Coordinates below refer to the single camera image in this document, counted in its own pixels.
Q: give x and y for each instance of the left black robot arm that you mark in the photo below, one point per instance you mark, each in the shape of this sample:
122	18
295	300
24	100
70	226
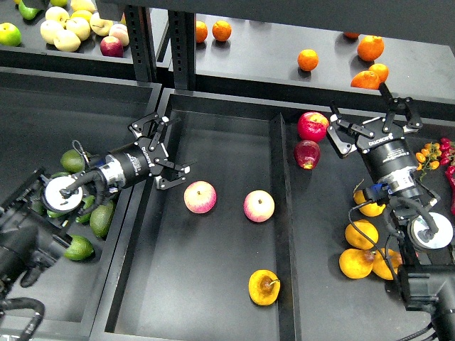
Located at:
35	217

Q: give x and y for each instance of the black shelf post left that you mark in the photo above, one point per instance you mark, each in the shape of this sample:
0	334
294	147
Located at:
141	43

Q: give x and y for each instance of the red chili pepper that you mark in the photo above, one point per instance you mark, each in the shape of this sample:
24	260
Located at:
449	173

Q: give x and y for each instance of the pink apple right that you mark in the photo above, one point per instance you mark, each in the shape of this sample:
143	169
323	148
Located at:
258	206

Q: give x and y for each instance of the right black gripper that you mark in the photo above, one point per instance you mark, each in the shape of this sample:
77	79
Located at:
381	142

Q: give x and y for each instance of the orange front right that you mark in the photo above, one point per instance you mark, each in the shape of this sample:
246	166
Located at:
366	79

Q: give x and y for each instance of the pale yellow pear left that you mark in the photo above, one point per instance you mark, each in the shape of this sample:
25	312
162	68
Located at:
49	29

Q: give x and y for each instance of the large orange top right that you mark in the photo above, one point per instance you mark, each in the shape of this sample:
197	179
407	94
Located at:
370	48

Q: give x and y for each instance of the bright red apple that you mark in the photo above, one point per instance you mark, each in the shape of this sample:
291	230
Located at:
312	126

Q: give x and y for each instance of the red apple on shelf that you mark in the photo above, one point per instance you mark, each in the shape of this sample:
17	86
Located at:
111	46

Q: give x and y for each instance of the pale yellow pear front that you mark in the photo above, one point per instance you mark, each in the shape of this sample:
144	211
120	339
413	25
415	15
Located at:
67	41

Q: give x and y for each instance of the orange right small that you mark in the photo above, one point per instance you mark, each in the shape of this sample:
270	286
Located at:
381	70

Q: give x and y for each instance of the orange centre shelf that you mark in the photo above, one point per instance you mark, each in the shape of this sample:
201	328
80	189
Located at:
308	60

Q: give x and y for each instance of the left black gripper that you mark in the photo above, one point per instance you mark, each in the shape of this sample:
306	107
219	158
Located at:
135	162

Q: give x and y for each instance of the pale yellow pear right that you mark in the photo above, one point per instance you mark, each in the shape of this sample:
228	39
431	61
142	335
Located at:
100	26

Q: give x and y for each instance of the orange cherry tomato cluster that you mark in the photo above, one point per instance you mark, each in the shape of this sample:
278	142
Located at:
428	158

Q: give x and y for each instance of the orange shelf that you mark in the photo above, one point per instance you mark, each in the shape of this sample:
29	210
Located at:
221	30
308	60

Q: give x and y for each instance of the pale yellow pear centre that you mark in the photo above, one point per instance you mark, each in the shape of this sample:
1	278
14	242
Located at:
80	27

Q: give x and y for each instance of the yellow lemon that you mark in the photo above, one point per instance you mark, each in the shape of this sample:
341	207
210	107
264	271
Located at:
85	14

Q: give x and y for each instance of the dark red apple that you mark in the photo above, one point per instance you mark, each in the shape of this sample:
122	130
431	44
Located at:
307	154

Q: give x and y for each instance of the pink apple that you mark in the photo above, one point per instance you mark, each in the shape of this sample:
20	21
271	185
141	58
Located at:
258	206
200	197

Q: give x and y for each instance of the yellow pear with stem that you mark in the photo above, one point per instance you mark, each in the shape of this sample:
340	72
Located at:
369	210

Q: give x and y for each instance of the pink apple left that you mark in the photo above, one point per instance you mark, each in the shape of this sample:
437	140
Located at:
200	197

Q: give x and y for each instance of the orange hidden under shelf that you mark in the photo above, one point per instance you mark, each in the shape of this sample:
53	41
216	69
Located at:
351	35

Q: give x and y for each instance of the orange left shelf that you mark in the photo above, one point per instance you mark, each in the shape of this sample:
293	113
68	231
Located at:
221	30

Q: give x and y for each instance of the black shelf post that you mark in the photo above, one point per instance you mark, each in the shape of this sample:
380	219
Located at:
141	43
182	29

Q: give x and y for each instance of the pink peach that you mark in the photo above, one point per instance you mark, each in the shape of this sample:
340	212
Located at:
120	32

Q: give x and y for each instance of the orange behind post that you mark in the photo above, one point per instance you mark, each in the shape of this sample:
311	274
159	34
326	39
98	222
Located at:
201	31

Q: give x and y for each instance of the black shelf post right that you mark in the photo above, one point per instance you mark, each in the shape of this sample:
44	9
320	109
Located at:
182	29

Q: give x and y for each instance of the red cherry tomato cluster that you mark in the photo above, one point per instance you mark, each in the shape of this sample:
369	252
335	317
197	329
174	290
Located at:
447	148

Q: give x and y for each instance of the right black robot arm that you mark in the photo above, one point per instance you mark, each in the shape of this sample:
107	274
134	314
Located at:
408	204

